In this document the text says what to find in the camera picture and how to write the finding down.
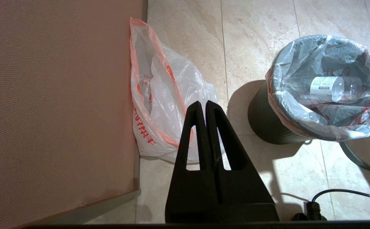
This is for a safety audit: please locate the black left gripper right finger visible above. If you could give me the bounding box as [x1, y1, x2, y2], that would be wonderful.
[206, 101, 274, 204]

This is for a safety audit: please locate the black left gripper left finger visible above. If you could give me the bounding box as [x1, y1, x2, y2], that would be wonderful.
[165, 101, 219, 221]

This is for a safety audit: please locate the used white printed trash bag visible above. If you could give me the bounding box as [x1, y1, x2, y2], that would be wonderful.
[266, 34, 370, 142]

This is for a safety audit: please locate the grey bin rim ring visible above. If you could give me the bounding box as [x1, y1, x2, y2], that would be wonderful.
[339, 140, 370, 174]

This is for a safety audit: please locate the black round trash bin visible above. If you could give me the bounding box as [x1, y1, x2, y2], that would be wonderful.
[248, 80, 314, 145]

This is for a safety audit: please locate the white plastic bag orange trim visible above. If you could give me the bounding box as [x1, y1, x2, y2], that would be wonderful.
[129, 17, 227, 164]

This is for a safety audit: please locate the clear plastic bottle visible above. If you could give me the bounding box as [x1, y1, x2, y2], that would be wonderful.
[309, 76, 362, 103]

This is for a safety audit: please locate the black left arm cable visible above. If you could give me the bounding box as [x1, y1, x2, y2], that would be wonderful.
[292, 189, 370, 221]

